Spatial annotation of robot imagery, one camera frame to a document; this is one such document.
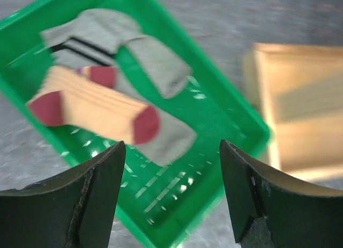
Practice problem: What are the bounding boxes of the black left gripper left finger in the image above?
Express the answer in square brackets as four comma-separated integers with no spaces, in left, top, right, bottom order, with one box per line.
[1,142,126,247]

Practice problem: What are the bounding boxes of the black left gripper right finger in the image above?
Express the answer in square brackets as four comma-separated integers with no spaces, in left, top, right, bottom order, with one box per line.
[219,140,342,247]

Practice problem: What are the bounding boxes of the green plastic tray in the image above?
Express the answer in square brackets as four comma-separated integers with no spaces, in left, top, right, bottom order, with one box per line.
[1,0,269,247]

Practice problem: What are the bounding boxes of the beige sock maroon toe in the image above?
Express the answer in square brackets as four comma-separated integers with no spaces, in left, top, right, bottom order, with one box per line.
[27,66,160,145]

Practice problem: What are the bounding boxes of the wooden clothes rack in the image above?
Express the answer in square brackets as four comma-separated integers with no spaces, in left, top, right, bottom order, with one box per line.
[243,43,342,181]

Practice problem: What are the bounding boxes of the grey sock black stripes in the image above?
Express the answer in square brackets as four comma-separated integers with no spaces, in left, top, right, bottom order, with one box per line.
[41,8,196,167]

